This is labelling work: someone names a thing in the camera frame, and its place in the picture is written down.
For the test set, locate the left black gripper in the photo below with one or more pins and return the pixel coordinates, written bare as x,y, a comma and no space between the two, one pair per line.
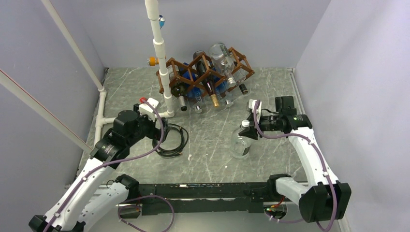
155,133

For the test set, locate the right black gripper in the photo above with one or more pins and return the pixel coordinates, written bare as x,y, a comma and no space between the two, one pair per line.
254,134

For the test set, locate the clear bottle red label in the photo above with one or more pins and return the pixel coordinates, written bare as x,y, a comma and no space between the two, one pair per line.
240,145

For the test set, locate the dark green wine bottle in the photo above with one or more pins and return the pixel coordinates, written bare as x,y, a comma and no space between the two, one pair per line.
179,90

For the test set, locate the clear square glass bottle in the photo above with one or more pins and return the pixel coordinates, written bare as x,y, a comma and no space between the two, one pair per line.
223,62

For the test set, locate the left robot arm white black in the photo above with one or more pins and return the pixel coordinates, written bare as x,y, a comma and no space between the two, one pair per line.
77,211

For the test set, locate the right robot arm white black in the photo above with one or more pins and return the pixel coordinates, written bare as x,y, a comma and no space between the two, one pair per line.
324,198

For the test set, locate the blue glass bottle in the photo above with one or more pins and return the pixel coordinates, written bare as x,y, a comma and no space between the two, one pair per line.
224,94
194,96

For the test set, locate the brown wooden wine rack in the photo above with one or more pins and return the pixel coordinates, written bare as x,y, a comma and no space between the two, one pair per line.
195,79

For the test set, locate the dark bottle gold cap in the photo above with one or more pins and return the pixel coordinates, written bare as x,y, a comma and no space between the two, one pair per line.
207,82

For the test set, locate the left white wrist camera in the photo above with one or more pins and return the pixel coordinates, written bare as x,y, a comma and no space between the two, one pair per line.
147,107

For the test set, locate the white pvc pipe frame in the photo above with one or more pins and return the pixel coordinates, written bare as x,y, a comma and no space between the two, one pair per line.
155,18

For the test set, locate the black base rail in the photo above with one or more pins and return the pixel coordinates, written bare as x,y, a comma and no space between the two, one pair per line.
251,197

